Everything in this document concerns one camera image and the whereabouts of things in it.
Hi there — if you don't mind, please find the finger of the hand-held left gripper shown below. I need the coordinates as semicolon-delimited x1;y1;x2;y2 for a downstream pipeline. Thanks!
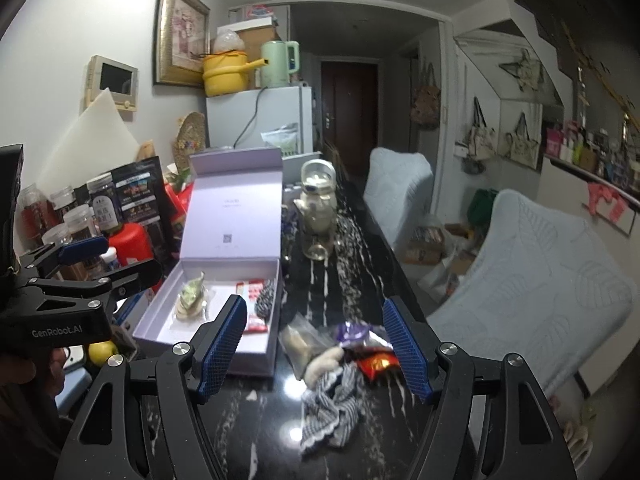
20;235;110;279
27;260;165;311

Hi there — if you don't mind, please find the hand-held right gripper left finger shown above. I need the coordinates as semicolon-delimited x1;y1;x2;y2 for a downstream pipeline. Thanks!
62;294;249;480

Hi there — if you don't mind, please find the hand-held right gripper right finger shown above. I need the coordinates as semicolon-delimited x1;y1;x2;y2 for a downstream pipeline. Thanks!
381;296;578;480

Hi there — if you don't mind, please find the small red orange packet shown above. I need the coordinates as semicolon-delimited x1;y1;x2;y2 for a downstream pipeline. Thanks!
355;345;401;381

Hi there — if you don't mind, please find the silver purple snack packet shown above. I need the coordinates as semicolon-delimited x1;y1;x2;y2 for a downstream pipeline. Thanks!
332;322;388;348

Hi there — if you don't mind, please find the green snack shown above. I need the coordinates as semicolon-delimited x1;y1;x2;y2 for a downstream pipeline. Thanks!
175;272;216;321

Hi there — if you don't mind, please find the long red snack packet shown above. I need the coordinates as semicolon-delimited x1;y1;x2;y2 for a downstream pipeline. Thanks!
235;280;271;333

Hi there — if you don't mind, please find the black white patterned scrunchie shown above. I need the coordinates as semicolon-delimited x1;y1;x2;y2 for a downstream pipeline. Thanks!
255;280;276;321

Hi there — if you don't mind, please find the clear zip bag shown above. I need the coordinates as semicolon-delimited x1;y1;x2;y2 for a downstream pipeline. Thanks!
278;312;326;378

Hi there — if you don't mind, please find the gingham dress plush doll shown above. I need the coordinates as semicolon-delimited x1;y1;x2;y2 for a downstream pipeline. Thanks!
300;345;368;456

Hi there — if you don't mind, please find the lavender gift box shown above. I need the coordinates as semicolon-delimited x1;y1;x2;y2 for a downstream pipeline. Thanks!
132;147;284;378

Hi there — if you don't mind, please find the person's left hand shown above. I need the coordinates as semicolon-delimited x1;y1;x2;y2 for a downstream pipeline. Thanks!
0;347;71;411

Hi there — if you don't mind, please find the clear plastic jar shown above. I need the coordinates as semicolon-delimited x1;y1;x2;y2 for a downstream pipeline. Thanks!
65;205;98;241

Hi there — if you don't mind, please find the red plastic container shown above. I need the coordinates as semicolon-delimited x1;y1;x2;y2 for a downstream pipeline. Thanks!
107;222;156;267

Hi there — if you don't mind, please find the yellow lemon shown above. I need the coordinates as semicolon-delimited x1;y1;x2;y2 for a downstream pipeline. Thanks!
89;341;120;365

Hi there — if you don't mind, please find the jar with red contents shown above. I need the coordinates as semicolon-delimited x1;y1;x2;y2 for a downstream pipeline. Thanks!
20;185;51;247

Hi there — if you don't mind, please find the black snack bag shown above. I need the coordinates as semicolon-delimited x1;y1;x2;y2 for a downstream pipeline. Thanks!
75;156;168;266

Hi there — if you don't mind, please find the red carton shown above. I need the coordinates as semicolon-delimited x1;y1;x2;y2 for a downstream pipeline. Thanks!
165;182;193;233

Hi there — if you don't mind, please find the white foam board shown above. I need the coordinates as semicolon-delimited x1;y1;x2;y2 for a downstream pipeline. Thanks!
37;87;141;191

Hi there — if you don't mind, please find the glass mug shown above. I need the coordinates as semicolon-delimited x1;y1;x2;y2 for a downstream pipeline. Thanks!
300;200;337;261

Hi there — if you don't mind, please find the chair with leaf-pattern cover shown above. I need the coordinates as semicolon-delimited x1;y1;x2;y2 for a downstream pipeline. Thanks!
362;147;434;251
425;189;633;396

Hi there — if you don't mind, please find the green bag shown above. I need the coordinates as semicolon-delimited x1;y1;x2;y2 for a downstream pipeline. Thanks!
467;187;501;226

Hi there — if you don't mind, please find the white water bottle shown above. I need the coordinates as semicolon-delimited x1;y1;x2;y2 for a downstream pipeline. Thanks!
294;159;338;236

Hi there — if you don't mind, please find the beige slipper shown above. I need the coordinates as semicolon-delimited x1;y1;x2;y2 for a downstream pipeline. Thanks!
561;417;595;461

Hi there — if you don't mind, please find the white printed tote bag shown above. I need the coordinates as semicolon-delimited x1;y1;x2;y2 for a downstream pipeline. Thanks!
504;112;541;168
465;97;498;161

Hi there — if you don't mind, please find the yellow pot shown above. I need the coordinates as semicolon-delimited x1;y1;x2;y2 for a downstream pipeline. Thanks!
201;51;266;97

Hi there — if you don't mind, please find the white fridge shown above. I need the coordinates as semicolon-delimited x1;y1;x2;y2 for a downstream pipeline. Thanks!
205;86;315;156

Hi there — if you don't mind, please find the framed picture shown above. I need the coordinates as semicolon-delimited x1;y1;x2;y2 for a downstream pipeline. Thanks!
152;0;211;87

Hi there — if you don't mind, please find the brown door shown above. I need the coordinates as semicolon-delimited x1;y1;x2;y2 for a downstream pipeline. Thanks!
320;60;379;176

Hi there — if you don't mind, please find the brown patterned tote bag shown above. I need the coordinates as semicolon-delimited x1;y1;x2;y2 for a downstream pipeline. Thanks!
411;62;442;131

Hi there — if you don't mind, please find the pink bow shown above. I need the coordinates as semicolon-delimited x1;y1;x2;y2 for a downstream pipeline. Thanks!
585;182;631;221

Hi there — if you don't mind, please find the green electric kettle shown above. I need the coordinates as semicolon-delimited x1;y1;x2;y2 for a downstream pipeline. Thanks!
260;40;301;88

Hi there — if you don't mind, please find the row of cosmetic bottles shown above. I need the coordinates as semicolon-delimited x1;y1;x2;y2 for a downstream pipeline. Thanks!
545;120;640;186

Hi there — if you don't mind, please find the cardboard box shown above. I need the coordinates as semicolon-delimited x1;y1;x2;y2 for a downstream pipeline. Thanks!
235;17;279;56

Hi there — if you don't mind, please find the bamboo stick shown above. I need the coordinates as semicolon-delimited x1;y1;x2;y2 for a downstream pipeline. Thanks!
560;22;640;126

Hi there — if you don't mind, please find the wall intercom panel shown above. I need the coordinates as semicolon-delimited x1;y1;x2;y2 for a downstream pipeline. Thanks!
85;55;138;121

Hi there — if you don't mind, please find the black cable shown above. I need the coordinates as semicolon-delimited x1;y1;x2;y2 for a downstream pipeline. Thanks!
232;87;266;150

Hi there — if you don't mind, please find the star-shaped wall decoration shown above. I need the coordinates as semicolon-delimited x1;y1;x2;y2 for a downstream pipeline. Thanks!
500;50;546;93

